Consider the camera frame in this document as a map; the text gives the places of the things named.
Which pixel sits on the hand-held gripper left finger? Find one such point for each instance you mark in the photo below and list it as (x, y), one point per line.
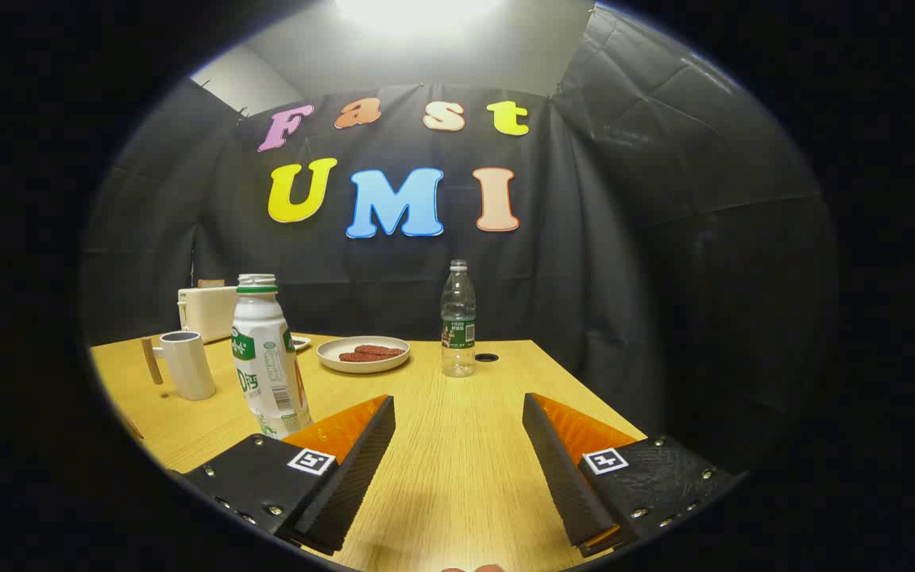
(346, 485)

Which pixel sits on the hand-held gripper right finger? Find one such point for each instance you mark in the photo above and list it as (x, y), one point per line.
(565, 477)

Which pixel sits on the white juice bottle green label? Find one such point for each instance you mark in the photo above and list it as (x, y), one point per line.
(263, 373)

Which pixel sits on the small black bottle cap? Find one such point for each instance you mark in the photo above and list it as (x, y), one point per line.
(486, 357)

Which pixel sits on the clear plastic water bottle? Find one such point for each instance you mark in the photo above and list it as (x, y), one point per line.
(457, 318)

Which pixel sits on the wooden table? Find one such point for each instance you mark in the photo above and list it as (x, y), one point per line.
(457, 445)

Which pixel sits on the round white plate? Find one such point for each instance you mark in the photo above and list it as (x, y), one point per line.
(334, 361)

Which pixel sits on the red sausage piece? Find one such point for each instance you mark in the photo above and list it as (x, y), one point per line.
(382, 349)
(358, 357)

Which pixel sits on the white divided dish with beans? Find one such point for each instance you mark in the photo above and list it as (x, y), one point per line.
(302, 342)

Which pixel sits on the black backdrop cloth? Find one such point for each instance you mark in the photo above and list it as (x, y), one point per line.
(584, 278)

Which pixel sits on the cream toaster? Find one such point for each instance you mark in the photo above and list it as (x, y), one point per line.
(207, 314)

